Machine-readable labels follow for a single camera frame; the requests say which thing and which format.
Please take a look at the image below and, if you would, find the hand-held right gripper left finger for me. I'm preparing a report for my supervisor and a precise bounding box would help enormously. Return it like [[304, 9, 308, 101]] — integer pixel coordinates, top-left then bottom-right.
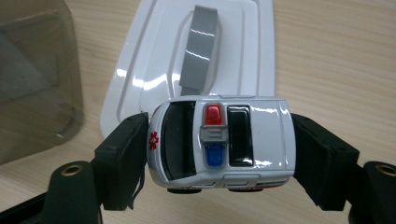
[[92, 111, 149, 211]]

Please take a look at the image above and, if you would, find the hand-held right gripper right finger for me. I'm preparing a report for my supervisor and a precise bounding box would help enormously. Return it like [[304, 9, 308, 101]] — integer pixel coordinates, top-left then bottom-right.
[[290, 113, 361, 211]]

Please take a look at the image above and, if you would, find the white toy car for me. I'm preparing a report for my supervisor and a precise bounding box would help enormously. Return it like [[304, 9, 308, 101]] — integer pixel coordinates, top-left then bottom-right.
[[146, 94, 297, 194]]

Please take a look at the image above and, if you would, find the white lid with grey handle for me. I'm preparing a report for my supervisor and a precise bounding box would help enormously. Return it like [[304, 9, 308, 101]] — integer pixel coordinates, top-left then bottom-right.
[[100, 0, 276, 139]]

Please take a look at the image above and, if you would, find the grey translucent storage box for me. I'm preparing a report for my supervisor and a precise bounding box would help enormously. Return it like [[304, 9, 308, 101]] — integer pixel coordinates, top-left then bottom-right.
[[0, 0, 84, 166]]

